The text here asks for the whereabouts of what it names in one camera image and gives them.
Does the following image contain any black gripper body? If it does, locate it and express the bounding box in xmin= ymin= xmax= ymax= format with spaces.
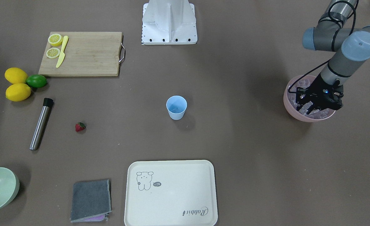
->
xmin=309 ymin=74 xmax=344 ymax=110

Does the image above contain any clear ice cube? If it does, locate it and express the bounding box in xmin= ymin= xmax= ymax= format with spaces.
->
xmin=169 ymin=107 xmax=181 ymax=114

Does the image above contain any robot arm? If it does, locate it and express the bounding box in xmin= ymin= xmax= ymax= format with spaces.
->
xmin=296 ymin=0 xmax=370 ymax=114

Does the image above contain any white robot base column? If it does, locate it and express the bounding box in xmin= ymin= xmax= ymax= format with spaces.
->
xmin=141 ymin=0 xmax=198 ymax=45

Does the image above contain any pile of clear ice cubes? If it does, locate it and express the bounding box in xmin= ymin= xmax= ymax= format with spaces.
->
xmin=287 ymin=78 xmax=334 ymax=119

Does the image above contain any light blue plastic cup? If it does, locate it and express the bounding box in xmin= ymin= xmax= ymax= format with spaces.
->
xmin=166 ymin=95 xmax=188 ymax=120

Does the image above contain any pink bowl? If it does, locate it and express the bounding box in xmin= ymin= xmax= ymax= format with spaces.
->
xmin=283 ymin=75 xmax=336 ymax=122

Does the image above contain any cream serving tray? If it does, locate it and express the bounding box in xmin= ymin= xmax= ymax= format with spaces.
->
xmin=124 ymin=160 xmax=218 ymax=226

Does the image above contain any red strawberry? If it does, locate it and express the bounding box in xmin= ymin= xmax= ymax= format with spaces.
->
xmin=75 ymin=122 xmax=86 ymax=132

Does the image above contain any wooden cutting board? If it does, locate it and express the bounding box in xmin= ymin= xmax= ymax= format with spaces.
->
xmin=38 ymin=31 xmax=125 ymax=77

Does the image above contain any grey folded cloth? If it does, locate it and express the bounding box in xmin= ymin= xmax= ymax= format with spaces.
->
xmin=70 ymin=179 xmax=112 ymax=223

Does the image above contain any yellow plastic knife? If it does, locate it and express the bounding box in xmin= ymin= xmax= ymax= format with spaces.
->
xmin=55 ymin=35 xmax=69 ymax=68

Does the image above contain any steel muddler black tip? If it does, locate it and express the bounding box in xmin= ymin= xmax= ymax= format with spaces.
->
xmin=29 ymin=98 xmax=54 ymax=151

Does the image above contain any lower lemon half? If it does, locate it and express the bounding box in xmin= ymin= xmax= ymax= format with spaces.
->
xmin=45 ymin=47 xmax=61 ymax=59

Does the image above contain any green lime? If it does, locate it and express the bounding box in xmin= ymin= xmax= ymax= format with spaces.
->
xmin=26 ymin=74 xmax=47 ymax=88

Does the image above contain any yellow lemon near scoop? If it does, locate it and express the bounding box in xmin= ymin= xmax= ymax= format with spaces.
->
xmin=4 ymin=67 xmax=28 ymax=84

